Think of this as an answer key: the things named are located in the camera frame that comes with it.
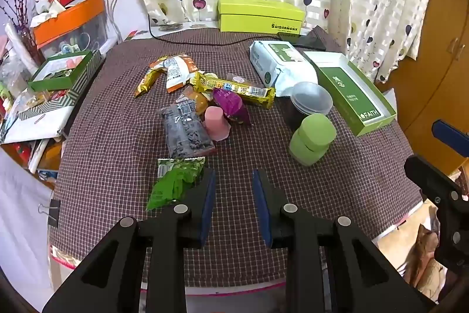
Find clear pastry packet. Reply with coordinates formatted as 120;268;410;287
226;73;254;87

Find brown checkered tablecloth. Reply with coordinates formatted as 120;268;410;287
48;26;426;288

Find wet wipes pack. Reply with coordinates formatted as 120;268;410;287
249;40;320;98

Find yellow gold snack packet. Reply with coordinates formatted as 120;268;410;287
134;55;174;98

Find green white box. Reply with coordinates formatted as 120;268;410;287
303;50;397;137

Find black snack packet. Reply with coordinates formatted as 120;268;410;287
159;99;217;158

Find green snack packet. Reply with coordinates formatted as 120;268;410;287
146;157;207;213

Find orange lid storage box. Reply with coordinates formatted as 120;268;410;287
31;0;109;59

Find orange white snack packet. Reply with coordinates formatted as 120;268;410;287
166;55;199;94

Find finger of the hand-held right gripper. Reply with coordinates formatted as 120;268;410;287
404;155;469;204
431;119;469;156

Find black phone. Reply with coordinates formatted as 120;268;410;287
294;26;327;51

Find purple dried branches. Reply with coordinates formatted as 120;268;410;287
0;0;39;53

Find orange bun packet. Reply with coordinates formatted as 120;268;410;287
182;86;214;116

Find purple snack packet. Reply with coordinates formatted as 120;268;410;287
213;87;253;127

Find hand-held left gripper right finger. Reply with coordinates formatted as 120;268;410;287
252;169;436;313

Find stack of black bowls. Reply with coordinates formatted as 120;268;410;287
285;81;334;131

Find black cable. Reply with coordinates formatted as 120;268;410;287
147;13;279;47

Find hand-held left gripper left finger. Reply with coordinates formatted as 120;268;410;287
42;168;217;313

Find long gold snack bar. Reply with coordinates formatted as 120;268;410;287
190;72;276;110

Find pink jelly cup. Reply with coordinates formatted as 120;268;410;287
204;106;232;142

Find white cables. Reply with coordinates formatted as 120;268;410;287
105;0;123;44

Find green striped box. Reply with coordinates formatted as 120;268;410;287
28;50;104;104

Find black binder clip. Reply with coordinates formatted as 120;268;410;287
38;199;61;228

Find lime green box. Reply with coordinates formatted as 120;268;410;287
217;0;306;36

